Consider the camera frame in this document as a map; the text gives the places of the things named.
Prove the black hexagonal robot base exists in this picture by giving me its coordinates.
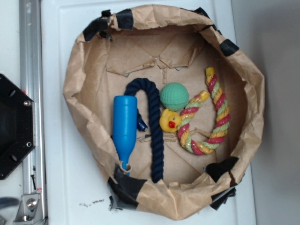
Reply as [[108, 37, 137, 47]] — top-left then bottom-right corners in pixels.
[[0, 74, 35, 180]]

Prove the yellow rubber duck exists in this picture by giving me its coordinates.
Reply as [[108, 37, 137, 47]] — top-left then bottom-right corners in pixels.
[[159, 108, 182, 133]]

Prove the blue plastic bottle toy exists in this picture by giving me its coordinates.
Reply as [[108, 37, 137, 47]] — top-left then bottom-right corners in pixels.
[[112, 96, 137, 171]]

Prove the green dimpled ball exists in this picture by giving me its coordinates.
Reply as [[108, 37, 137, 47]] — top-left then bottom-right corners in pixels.
[[160, 82, 189, 111]]

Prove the brown paper bag bin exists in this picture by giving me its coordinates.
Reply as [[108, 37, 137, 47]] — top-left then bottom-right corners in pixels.
[[63, 5, 265, 220]]

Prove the navy blue rope toy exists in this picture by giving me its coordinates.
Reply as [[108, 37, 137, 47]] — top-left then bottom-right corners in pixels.
[[124, 78, 164, 183]]

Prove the red yellow green rope toy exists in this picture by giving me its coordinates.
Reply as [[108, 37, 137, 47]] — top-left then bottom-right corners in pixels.
[[177, 67, 231, 155]]

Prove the aluminium frame rail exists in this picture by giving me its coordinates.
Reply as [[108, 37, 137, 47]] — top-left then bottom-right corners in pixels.
[[19, 0, 48, 225]]

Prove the metal corner bracket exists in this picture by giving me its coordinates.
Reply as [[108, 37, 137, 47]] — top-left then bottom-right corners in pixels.
[[13, 194, 44, 225]]

